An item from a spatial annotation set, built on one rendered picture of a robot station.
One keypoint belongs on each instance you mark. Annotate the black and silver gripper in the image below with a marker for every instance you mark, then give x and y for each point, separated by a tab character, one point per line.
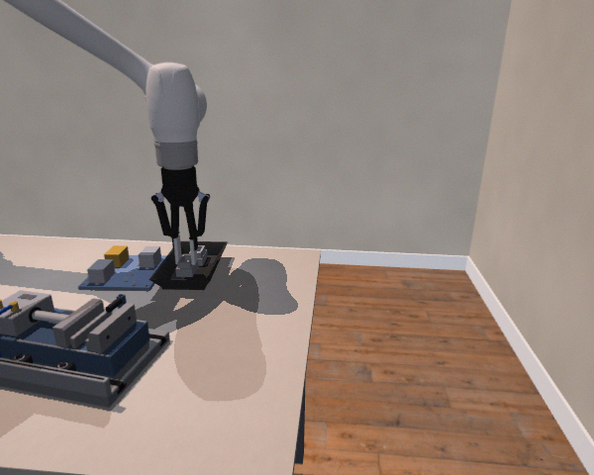
183	196

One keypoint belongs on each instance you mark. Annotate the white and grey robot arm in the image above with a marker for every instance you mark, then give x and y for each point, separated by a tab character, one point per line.
172	103

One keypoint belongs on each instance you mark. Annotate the yellow-orange block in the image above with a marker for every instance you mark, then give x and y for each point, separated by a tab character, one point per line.
119	253

